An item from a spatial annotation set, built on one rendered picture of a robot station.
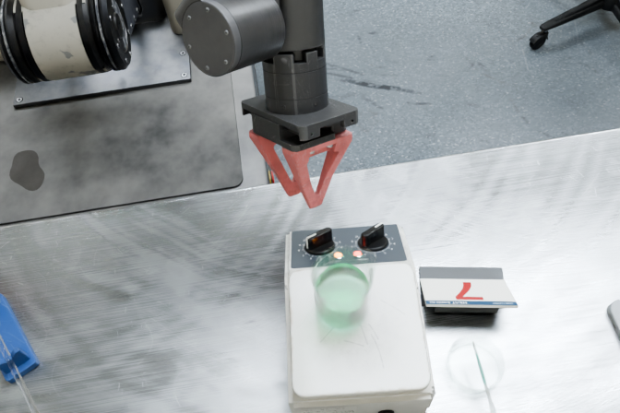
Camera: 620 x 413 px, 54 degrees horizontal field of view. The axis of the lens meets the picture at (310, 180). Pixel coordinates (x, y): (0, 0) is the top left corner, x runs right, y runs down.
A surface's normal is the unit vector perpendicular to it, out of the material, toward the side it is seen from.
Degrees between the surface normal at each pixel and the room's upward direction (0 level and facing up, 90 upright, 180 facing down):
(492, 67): 0
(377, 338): 0
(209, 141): 0
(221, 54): 67
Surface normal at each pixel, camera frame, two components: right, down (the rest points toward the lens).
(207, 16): -0.61, 0.38
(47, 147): -0.05, -0.55
